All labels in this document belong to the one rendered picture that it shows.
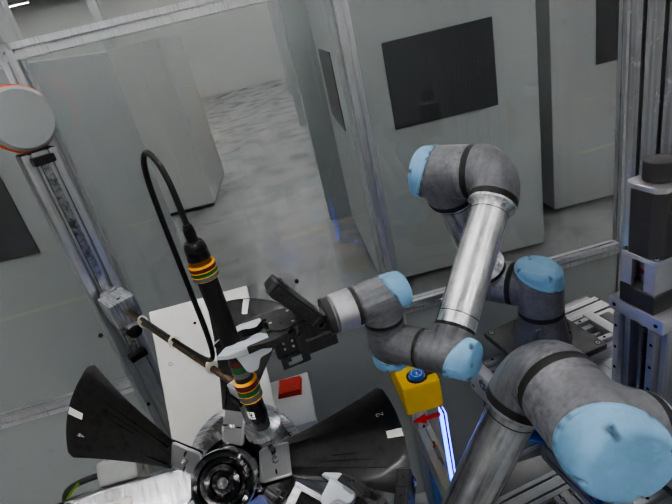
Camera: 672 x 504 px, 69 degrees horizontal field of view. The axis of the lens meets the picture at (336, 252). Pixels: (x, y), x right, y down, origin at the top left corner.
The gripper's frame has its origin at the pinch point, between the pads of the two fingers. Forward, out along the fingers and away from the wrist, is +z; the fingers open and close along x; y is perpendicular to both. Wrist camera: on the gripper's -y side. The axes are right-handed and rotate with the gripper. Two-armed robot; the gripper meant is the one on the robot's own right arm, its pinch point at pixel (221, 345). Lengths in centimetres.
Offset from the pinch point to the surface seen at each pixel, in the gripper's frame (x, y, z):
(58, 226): 61, -14, 31
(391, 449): -8.3, 30.4, -23.2
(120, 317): 51, 12, 24
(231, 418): 8.2, 22.0, 3.8
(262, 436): -3.0, 19.5, -1.2
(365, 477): -11.1, 31.0, -16.3
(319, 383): 68, 71, -24
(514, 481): 52, 147, -91
